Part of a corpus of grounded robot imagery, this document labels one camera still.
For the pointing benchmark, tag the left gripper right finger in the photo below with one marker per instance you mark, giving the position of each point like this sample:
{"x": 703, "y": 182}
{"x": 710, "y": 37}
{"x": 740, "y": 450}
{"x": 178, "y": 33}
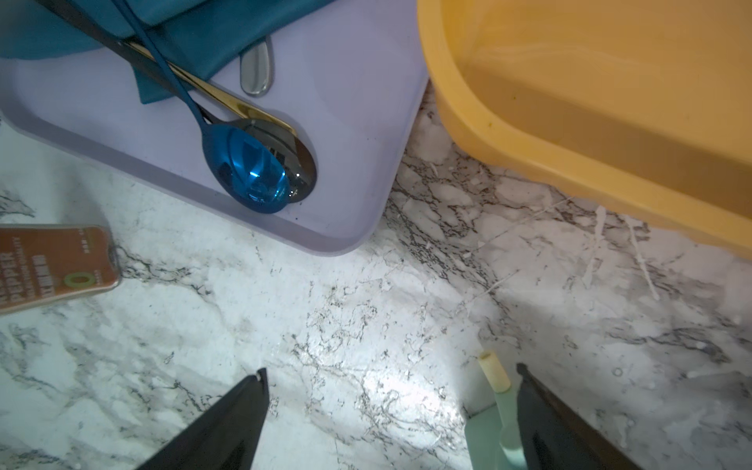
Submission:
{"x": 553, "y": 436}

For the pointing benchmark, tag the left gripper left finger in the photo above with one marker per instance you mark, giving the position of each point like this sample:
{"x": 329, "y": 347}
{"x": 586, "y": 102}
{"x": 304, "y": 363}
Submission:
{"x": 226, "y": 436}

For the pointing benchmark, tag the green sharpener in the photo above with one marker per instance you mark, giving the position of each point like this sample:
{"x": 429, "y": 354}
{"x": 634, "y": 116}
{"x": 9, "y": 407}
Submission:
{"x": 493, "y": 435}

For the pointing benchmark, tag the yellow plastic tray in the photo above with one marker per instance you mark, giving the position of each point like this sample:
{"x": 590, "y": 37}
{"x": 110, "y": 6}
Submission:
{"x": 642, "y": 106}

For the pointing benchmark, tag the spice jar black lid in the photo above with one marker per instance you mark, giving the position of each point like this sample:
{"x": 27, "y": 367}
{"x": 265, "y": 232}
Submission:
{"x": 44, "y": 264}

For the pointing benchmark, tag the black metal spoon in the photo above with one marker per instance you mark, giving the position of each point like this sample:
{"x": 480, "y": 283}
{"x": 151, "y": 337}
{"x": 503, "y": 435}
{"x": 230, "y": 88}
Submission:
{"x": 297, "y": 159}

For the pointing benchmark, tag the lavender cutting board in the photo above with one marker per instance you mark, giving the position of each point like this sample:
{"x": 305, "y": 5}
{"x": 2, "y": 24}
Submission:
{"x": 349, "y": 77}

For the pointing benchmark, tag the teal cloth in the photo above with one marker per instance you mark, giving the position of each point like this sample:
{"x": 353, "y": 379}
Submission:
{"x": 201, "y": 37}

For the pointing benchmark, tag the gold handled spoon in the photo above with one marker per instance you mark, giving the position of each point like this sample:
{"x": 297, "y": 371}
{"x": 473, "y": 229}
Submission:
{"x": 253, "y": 120}

